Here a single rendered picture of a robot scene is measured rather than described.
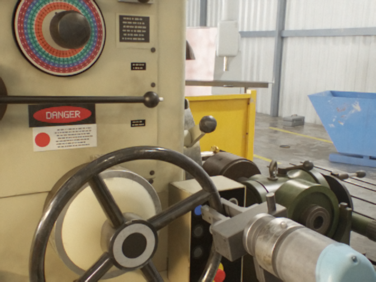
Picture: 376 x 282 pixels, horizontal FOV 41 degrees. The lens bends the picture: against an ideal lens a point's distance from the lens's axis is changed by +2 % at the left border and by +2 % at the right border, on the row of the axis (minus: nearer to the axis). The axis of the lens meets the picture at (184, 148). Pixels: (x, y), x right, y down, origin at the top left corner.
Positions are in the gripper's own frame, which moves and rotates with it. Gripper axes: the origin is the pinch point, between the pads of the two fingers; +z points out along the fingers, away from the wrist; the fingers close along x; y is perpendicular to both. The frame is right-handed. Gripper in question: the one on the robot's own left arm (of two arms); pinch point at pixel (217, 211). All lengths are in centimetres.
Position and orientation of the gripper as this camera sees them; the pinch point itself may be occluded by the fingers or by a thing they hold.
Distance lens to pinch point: 97.6
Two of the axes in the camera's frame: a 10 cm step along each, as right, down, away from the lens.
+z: -4.9, -1.9, 8.5
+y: -2.0, -9.3, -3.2
